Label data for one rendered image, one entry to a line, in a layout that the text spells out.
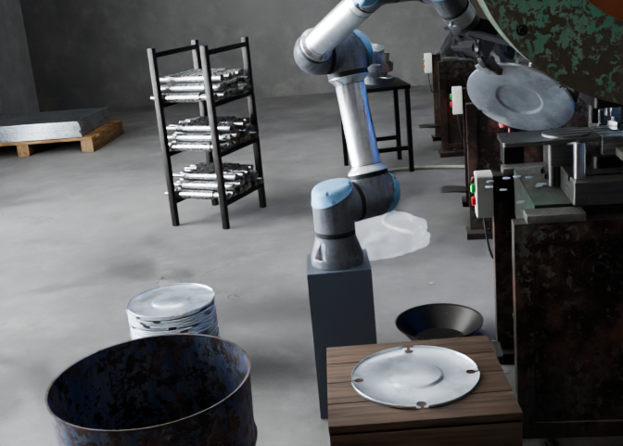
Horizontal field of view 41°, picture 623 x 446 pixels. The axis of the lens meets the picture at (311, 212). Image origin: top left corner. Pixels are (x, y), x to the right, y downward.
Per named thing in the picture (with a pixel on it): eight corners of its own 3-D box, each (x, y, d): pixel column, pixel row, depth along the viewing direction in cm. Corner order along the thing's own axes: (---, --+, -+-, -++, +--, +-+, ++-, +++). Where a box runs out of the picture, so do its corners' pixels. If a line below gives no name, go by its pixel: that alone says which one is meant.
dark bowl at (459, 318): (396, 360, 274) (394, 340, 272) (396, 323, 302) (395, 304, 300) (489, 357, 270) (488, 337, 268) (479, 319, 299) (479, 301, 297)
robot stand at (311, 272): (321, 419, 242) (307, 274, 230) (319, 389, 259) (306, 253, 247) (382, 414, 242) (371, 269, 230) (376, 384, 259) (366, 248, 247)
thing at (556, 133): (503, 191, 219) (502, 141, 216) (497, 178, 233) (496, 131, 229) (601, 185, 216) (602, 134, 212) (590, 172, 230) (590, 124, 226)
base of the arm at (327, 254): (311, 273, 231) (309, 238, 228) (311, 255, 246) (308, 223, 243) (365, 267, 231) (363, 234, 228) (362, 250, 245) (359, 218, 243)
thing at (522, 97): (513, 139, 240) (514, 136, 240) (596, 119, 216) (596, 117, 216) (445, 81, 228) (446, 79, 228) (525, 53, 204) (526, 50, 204)
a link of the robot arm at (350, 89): (343, 223, 242) (305, 37, 237) (384, 211, 250) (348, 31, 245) (366, 223, 232) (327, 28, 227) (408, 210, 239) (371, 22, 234)
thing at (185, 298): (133, 325, 259) (133, 324, 259) (122, 296, 286) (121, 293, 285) (222, 307, 267) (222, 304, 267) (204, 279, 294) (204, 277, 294)
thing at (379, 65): (351, 178, 515) (342, 49, 493) (341, 163, 558) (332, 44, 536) (415, 172, 518) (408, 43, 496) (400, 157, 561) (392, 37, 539)
